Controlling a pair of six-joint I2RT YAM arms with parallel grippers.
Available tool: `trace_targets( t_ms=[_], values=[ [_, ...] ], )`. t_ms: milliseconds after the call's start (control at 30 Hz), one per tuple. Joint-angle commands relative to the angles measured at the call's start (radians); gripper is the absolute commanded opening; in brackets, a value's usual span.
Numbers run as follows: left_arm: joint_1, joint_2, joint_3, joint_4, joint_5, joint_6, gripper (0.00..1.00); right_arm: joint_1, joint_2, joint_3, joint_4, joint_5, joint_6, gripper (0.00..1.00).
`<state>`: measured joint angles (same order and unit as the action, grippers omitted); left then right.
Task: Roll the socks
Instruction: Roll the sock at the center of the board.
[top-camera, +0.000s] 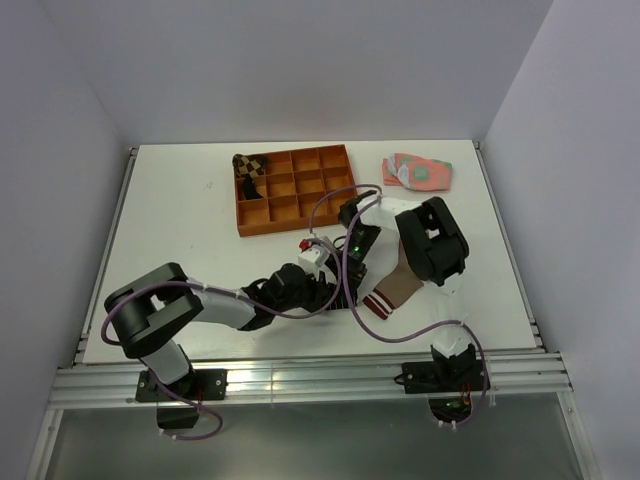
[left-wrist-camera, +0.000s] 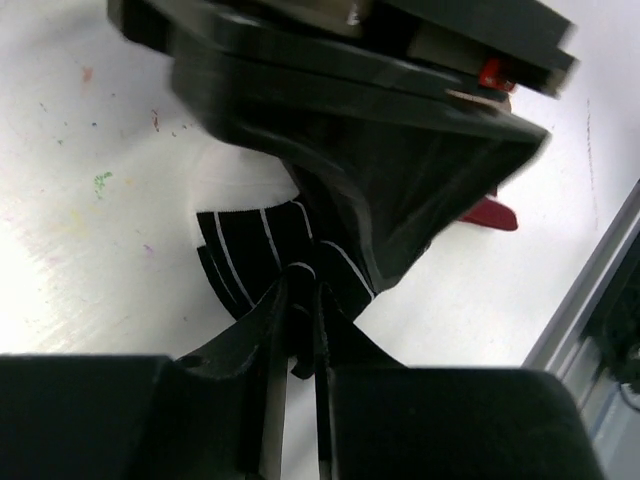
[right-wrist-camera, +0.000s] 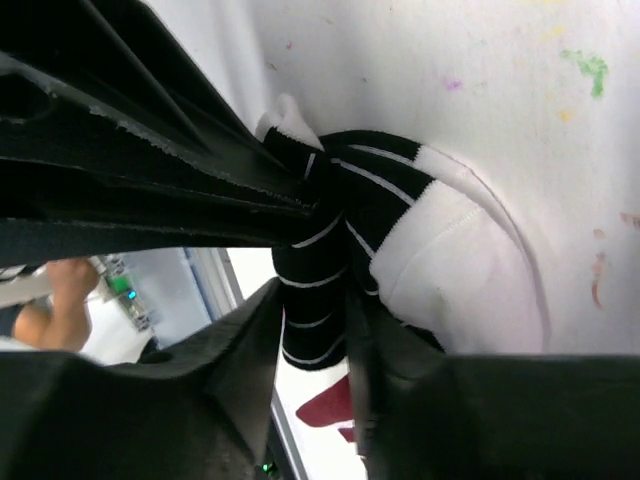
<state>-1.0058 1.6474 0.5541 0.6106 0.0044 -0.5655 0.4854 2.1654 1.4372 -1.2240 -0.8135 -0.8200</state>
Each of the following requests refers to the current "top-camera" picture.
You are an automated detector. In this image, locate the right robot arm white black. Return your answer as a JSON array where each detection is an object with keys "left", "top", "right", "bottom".
[{"left": 331, "top": 191, "right": 469, "bottom": 320}]

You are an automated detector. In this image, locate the aluminium rail frame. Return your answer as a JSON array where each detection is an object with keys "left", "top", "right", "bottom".
[{"left": 47, "top": 351, "right": 573, "bottom": 410}]

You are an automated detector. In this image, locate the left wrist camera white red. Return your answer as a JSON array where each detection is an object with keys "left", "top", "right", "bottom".
[{"left": 297, "top": 237, "right": 332, "bottom": 277}]

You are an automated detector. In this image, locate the black white striped sock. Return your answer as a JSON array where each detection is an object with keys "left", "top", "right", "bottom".
[{"left": 327, "top": 283, "right": 349, "bottom": 311}]

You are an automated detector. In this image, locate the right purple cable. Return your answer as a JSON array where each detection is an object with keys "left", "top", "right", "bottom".
[{"left": 307, "top": 182, "right": 490, "bottom": 429}]

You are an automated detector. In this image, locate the purple cable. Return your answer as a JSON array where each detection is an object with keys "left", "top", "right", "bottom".
[
  {"left": 307, "top": 182, "right": 490, "bottom": 429},
  {"left": 100, "top": 234, "right": 351, "bottom": 442}
]

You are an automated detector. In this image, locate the pink green dotted sock pair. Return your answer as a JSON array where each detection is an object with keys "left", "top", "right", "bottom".
[{"left": 382, "top": 153, "right": 453, "bottom": 192}]

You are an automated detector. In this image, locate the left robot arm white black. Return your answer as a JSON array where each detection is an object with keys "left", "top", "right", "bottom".
[{"left": 101, "top": 262, "right": 341, "bottom": 399}]

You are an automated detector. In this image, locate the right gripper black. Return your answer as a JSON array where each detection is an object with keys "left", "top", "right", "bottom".
[{"left": 325, "top": 225, "right": 382, "bottom": 304}]

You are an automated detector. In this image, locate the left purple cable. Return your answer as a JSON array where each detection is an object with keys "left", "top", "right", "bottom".
[{"left": 100, "top": 234, "right": 351, "bottom": 442}]

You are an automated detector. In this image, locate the checkered brown rolled sock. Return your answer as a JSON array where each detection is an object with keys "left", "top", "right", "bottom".
[{"left": 232, "top": 153, "right": 269, "bottom": 200}]

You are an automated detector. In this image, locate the orange compartment tray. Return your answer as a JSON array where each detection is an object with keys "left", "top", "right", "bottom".
[{"left": 234, "top": 144, "right": 356, "bottom": 237}]

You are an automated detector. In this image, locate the brown sock striped cuff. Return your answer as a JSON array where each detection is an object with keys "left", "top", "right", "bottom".
[{"left": 363, "top": 246, "right": 424, "bottom": 320}]

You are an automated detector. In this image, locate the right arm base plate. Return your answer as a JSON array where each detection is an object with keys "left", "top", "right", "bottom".
[{"left": 393, "top": 358, "right": 491, "bottom": 394}]

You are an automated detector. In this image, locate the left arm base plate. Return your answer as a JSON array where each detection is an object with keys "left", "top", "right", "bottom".
[{"left": 135, "top": 369, "right": 227, "bottom": 403}]

